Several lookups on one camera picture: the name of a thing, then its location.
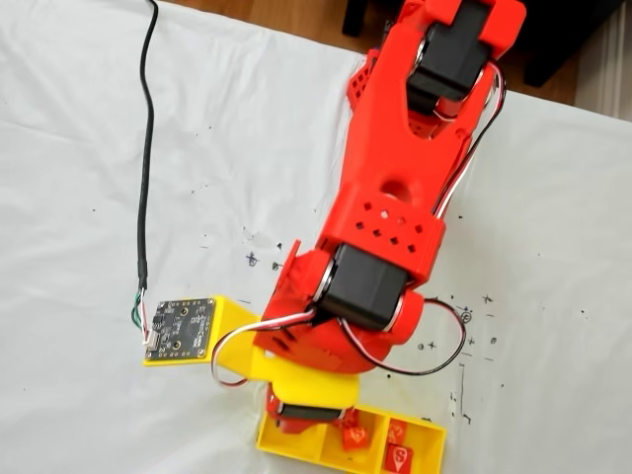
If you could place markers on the camera board in yellow mount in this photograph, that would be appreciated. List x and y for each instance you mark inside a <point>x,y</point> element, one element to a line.
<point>180,331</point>

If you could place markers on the white plastic table cover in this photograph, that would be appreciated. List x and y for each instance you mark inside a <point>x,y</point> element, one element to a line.
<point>123,197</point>

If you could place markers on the yellow three-compartment box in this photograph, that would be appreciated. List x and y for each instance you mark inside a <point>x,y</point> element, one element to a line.
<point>424,444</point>

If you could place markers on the red candy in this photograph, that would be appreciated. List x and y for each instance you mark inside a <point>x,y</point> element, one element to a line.
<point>351,420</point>
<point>396,429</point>
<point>399,456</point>
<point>354,438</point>

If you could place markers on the black table clamp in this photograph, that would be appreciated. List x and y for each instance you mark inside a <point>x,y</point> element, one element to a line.
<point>386,27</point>

